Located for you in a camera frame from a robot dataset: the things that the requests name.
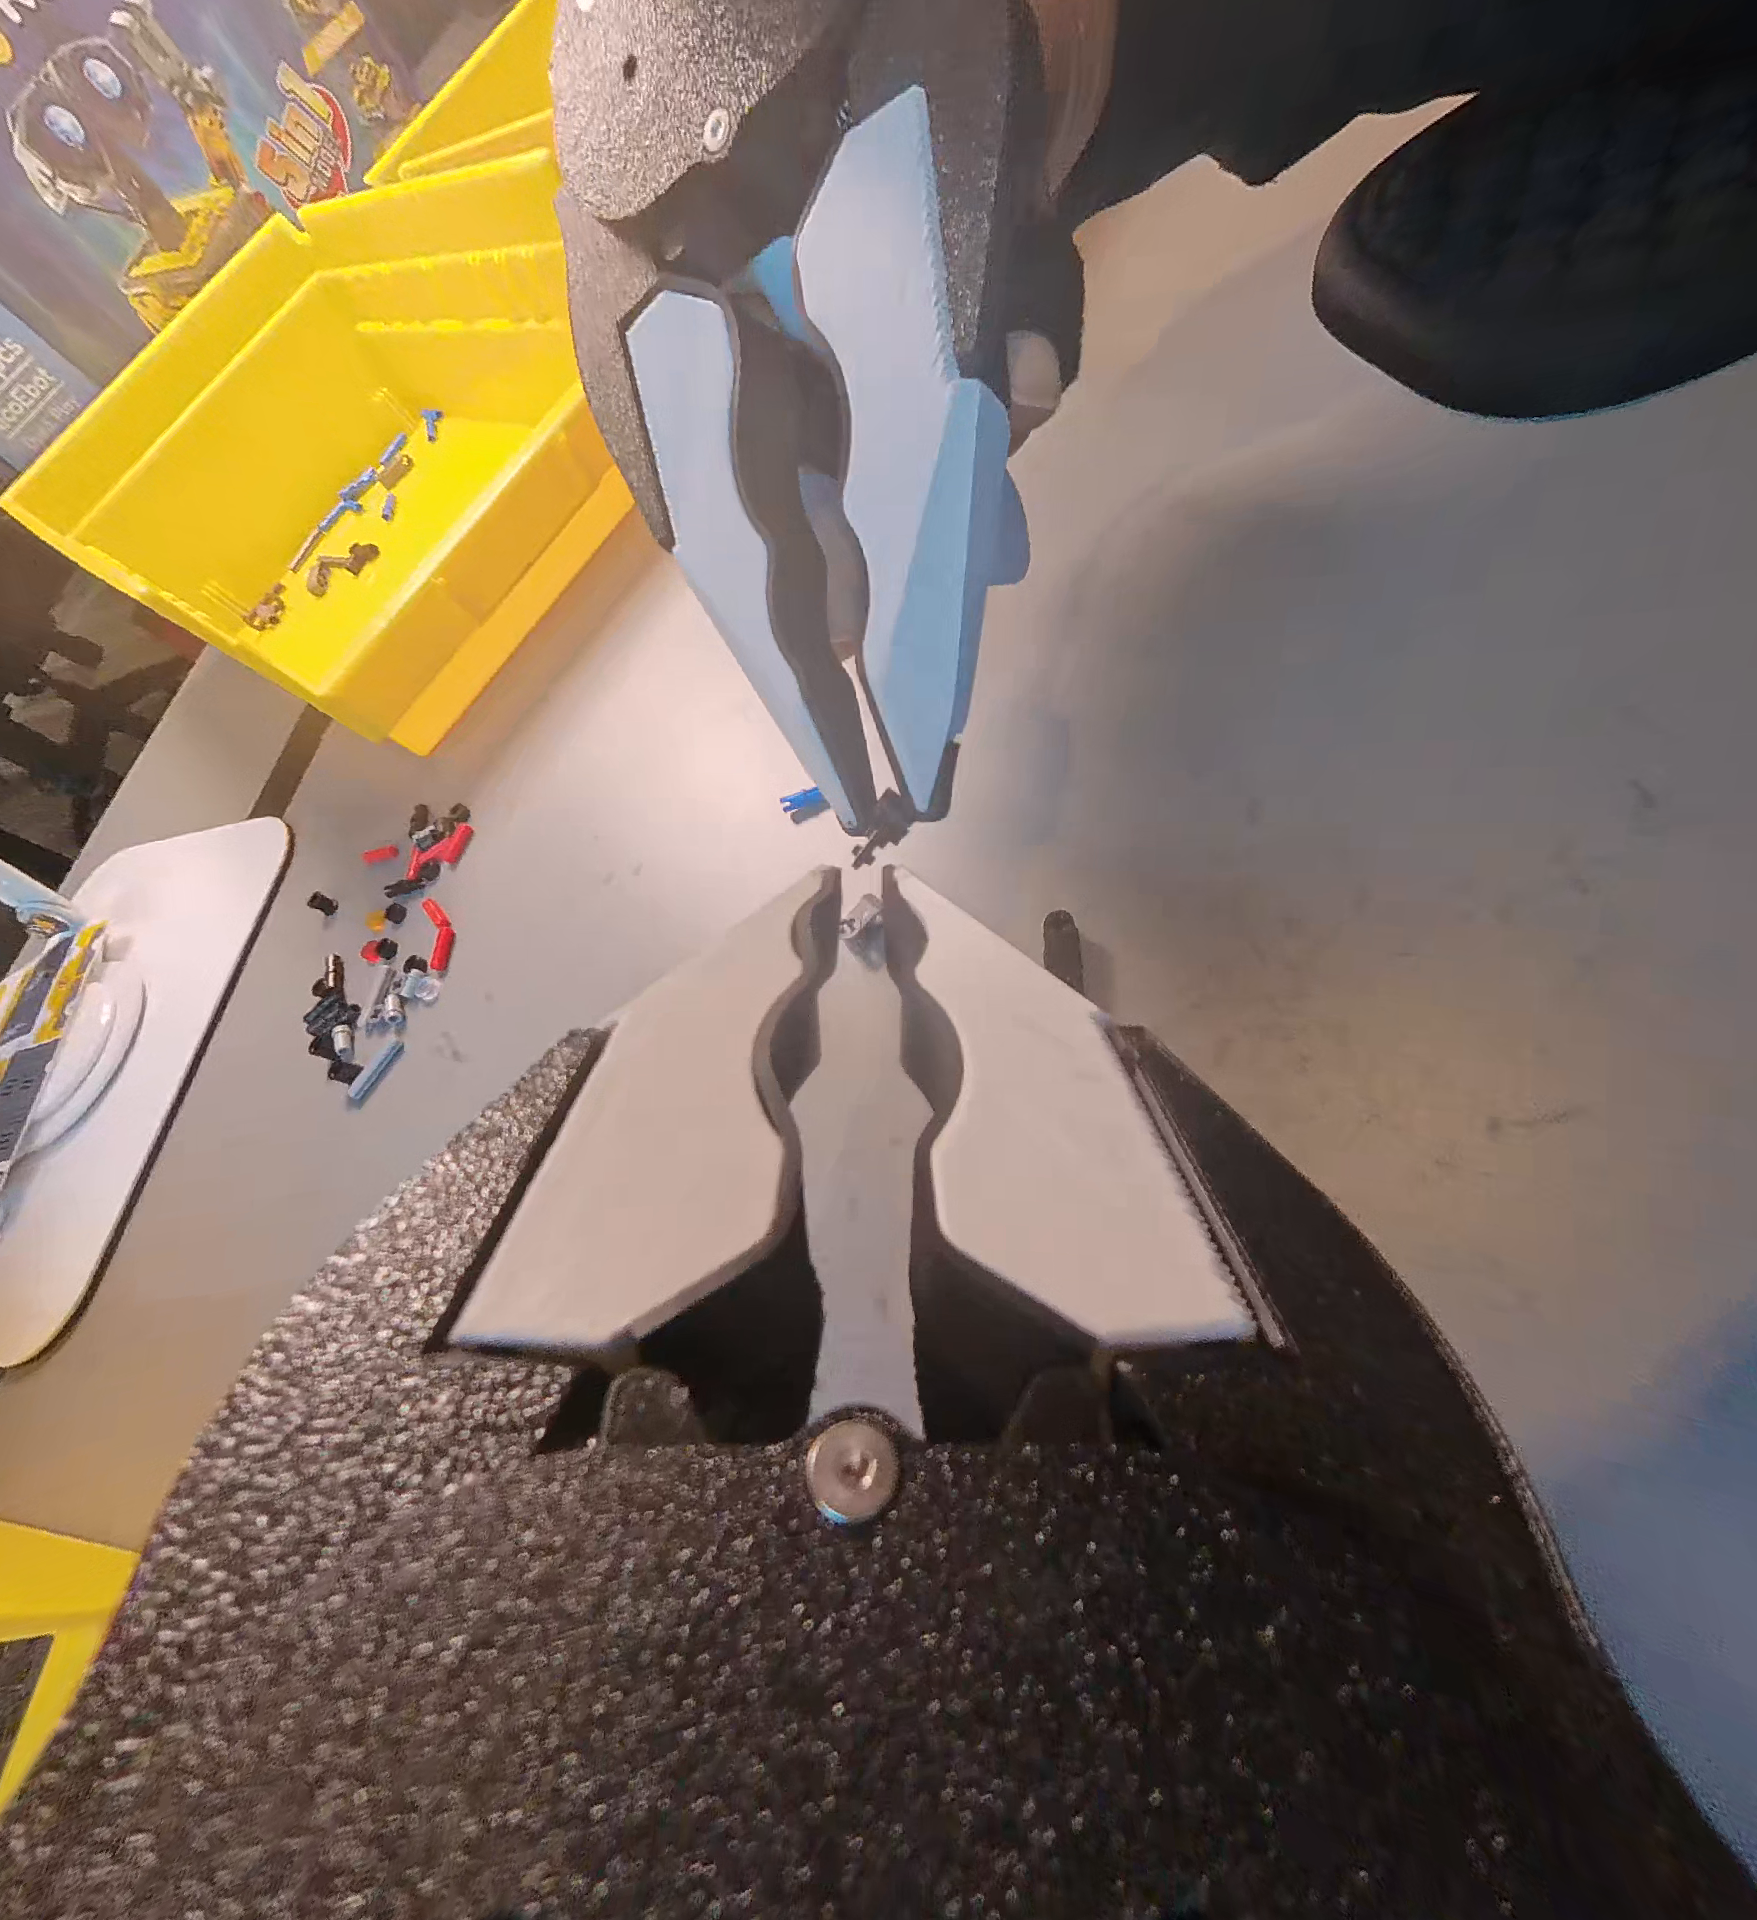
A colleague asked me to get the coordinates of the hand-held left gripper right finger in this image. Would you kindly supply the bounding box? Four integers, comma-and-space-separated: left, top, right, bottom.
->
882, 865, 1259, 1352

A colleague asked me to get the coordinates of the grey desk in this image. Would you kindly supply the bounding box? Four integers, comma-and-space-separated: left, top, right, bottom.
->
0, 91, 1757, 1920

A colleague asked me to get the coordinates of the pile of small brick parts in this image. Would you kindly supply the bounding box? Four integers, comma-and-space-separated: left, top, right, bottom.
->
300, 799, 478, 1110

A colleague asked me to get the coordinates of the yellow plastic bin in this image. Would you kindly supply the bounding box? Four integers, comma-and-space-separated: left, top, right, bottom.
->
365, 0, 564, 190
0, 149, 638, 756
0, 1501, 140, 1840

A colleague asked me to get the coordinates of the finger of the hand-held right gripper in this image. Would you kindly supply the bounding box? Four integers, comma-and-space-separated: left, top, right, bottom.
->
623, 285, 883, 836
792, 82, 1033, 827

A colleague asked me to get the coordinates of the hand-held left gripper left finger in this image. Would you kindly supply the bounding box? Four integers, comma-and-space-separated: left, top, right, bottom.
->
446, 865, 841, 1352

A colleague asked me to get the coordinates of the person's right hand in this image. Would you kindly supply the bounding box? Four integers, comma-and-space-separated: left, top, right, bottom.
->
1000, 327, 1070, 438

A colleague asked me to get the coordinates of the white desk stand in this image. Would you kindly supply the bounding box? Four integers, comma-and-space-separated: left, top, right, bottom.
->
0, 817, 295, 1370

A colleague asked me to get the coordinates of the cluster of blue pins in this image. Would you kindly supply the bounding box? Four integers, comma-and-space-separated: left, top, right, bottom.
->
339, 408, 447, 519

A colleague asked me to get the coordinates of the blue-grey toy box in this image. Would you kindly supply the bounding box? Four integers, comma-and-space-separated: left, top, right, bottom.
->
0, 0, 534, 519

